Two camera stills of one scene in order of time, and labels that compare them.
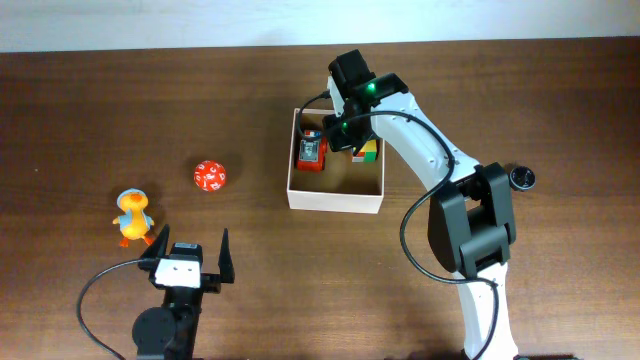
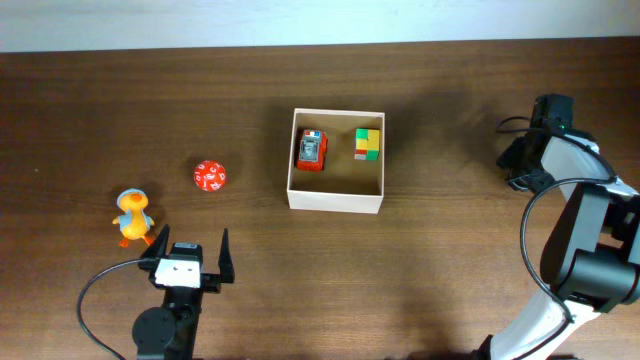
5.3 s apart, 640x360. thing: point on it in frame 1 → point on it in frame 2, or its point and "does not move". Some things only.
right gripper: x=336 y=139 → x=507 y=159
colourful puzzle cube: x=368 y=153 does not move
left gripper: x=212 y=280 does not move
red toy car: x=312 y=151 does not move
